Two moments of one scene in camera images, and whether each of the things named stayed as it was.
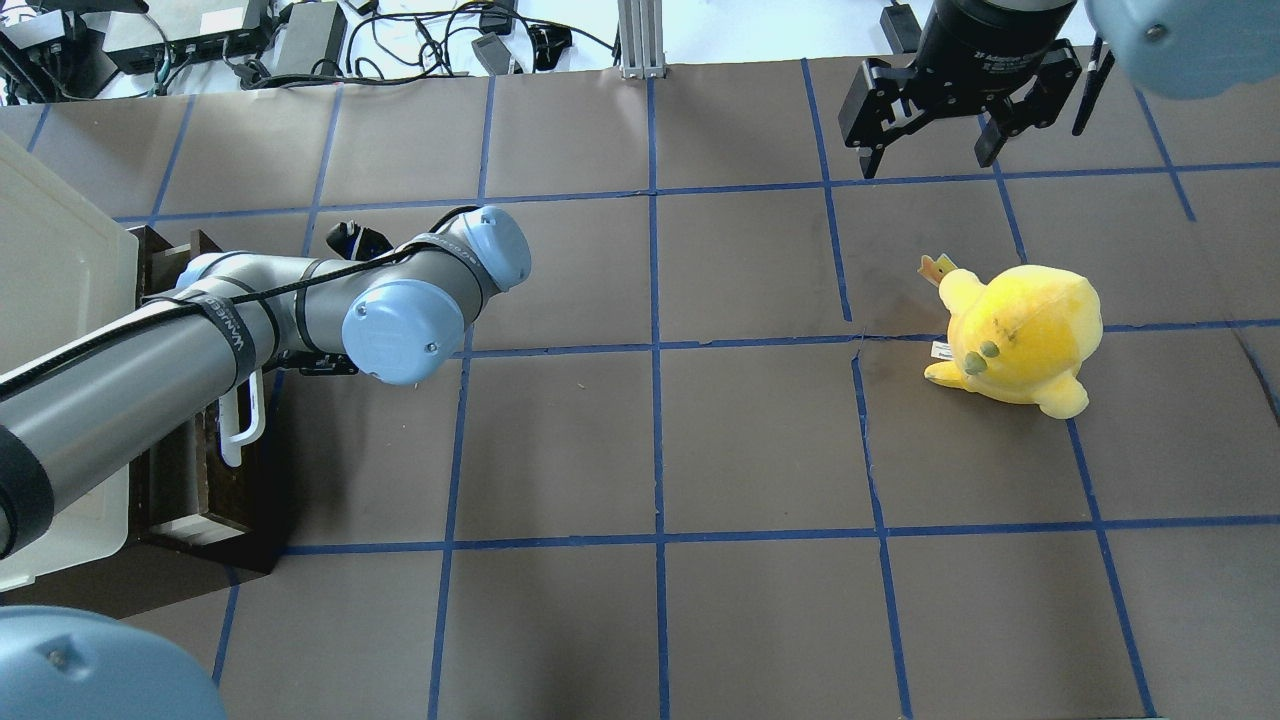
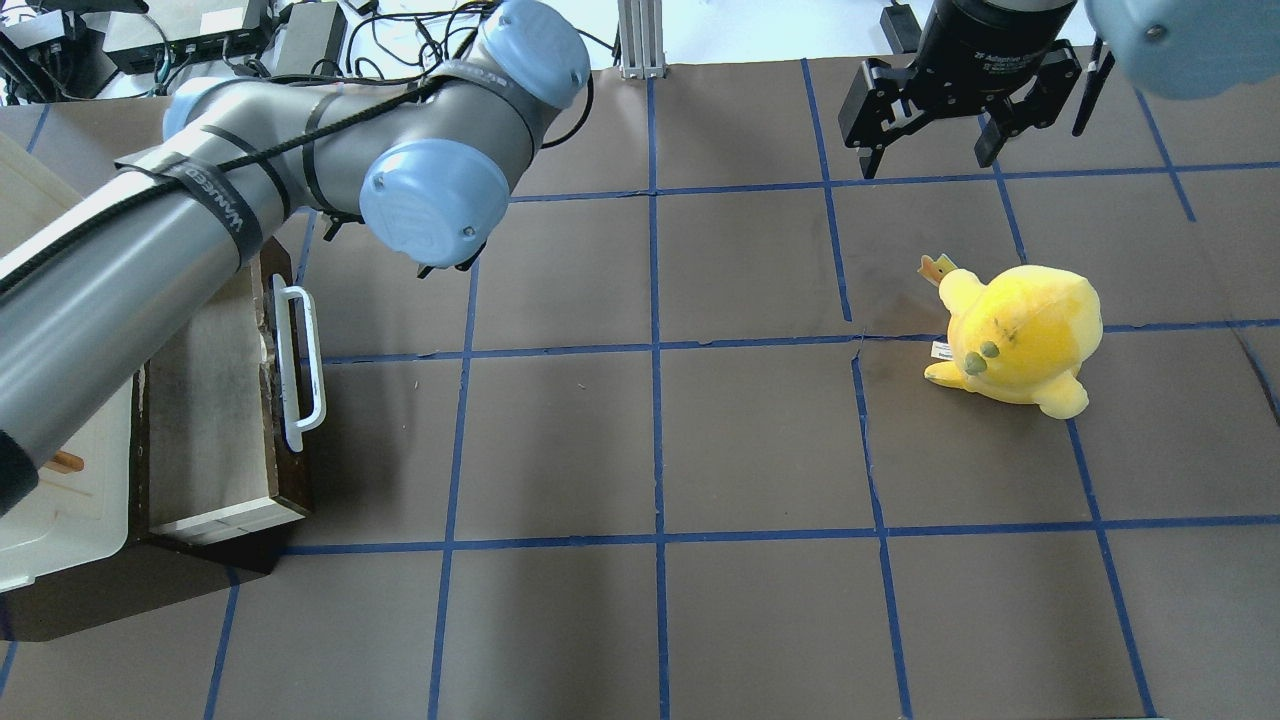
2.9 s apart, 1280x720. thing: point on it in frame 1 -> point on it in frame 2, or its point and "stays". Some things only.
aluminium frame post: [641, 39] stays
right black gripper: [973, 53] stays
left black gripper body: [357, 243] -> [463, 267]
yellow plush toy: [1021, 337] stays
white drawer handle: [230, 443] -> [285, 330]
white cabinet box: [68, 269] -> [80, 526]
